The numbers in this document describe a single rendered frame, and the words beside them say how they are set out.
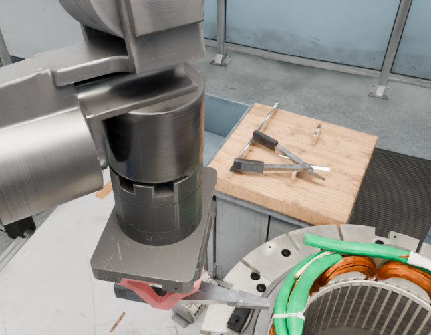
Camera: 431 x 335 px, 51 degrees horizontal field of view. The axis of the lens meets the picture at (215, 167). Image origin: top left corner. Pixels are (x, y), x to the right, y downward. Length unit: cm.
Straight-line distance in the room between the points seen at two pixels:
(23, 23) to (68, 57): 267
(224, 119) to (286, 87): 202
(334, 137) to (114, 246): 47
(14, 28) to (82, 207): 208
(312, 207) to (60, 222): 57
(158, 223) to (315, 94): 252
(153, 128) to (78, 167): 4
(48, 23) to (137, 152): 255
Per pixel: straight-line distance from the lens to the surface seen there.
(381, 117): 267
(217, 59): 298
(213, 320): 45
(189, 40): 21
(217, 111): 78
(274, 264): 49
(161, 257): 29
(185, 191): 26
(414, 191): 226
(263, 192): 60
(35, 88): 22
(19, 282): 92
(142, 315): 83
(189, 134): 24
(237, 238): 71
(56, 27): 275
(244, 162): 60
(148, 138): 23
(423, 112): 280
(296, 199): 60
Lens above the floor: 149
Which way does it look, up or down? 43 degrees down
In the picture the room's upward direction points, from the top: straight up
